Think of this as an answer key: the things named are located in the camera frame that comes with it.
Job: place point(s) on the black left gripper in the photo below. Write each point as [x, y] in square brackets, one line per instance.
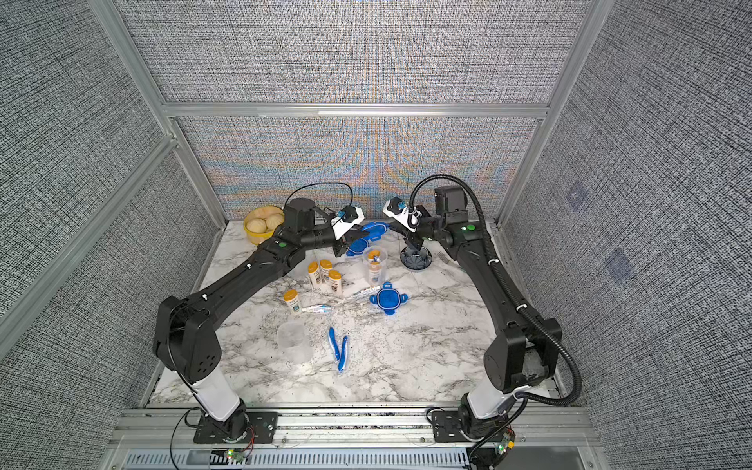
[344, 241]

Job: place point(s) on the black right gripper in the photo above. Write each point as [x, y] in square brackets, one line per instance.
[414, 239]

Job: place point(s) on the clear plastic container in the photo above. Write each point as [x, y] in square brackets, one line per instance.
[293, 342]
[384, 260]

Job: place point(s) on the blue lid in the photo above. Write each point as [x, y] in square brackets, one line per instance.
[374, 231]
[388, 299]
[358, 247]

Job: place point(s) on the orange cap bottle one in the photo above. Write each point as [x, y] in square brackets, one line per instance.
[375, 267]

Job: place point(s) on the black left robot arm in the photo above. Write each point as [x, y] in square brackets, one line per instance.
[185, 338]

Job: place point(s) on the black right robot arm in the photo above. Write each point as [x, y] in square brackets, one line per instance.
[527, 360]

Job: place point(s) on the blue lid back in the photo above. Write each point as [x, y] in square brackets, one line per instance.
[358, 247]

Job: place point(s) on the orange cap bottle three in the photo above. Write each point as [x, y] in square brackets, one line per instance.
[325, 267]

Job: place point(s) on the orange cap bottle four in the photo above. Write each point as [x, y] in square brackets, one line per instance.
[336, 283]

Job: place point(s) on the orange cap bottle two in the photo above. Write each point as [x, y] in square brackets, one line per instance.
[314, 273]

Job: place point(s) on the toothpaste tube middle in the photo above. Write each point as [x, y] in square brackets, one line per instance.
[371, 290]

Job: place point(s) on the toothpaste tube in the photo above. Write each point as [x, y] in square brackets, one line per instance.
[317, 309]
[371, 290]

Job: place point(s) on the toothpaste tube left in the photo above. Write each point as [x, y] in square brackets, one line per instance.
[317, 309]

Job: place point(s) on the right cream dumpling bun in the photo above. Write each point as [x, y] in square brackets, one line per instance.
[273, 221]

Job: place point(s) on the cream dumpling bun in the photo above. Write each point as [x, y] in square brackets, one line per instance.
[256, 225]
[273, 221]

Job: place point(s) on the yellow bamboo steamer basket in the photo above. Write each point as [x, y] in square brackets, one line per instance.
[262, 212]

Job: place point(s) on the left cream dumpling bun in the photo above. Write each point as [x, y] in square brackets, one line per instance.
[256, 225]

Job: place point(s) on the blue toothbrush middle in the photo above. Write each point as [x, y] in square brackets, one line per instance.
[334, 343]

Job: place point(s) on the blue toothbrush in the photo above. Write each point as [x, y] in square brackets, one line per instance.
[344, 351]
[334, 343]

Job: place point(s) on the blue toothbrush lower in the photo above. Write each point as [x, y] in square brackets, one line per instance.
[344, 351]

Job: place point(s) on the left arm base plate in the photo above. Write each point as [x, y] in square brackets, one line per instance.
[256, 426]

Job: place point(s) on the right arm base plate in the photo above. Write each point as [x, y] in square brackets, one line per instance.
[453, 426]

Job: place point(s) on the aluminium front rail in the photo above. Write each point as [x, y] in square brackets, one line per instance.
[355, 436]

